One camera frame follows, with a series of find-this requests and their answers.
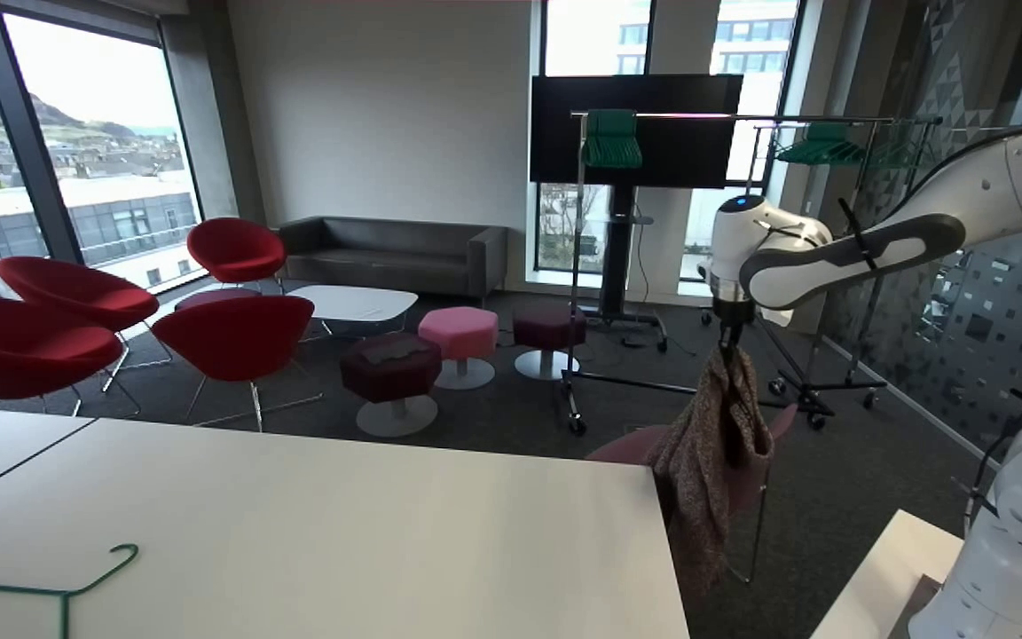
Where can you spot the brown knitted sweater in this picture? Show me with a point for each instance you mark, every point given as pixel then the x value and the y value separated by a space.
pixel 710 464

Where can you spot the large dark red stool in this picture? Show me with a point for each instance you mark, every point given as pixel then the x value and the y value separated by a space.
pixel 393 368

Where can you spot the dark grey sofa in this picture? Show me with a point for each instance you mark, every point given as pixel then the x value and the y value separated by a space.
pixel 387 253

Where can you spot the mauve cloth garment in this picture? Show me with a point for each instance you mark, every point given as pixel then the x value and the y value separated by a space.
pixel 638 445

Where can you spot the metal rolling clothes rack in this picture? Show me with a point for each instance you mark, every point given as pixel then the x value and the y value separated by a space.
pixel 573 271

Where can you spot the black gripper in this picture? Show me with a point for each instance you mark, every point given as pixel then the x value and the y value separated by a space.
pixel 738 313

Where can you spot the black flat screen monitor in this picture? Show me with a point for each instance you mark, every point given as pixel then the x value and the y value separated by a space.
pixel 638 101

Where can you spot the white robot mount platform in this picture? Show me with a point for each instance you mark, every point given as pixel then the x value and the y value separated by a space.
pixel 884 581

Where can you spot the small dark red stool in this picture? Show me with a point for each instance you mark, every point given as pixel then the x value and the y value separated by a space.
pixel 548 326

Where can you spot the green folded hanging garment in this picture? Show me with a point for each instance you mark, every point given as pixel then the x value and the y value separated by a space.
pixel 616 142

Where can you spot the white low coffee table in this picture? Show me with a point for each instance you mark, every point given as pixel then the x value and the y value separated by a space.
pixel 352 301

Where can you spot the small red lounge chair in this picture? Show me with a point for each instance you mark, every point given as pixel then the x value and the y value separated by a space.
pixel 237 245

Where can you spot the black monitor floor stand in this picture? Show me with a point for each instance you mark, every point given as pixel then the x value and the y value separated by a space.
pixel 620 253

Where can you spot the green garment on hanger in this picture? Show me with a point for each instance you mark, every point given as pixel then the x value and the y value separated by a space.
pixel 823 146

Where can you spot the pink round stool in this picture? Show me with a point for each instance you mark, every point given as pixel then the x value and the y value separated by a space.
pixel 461 332

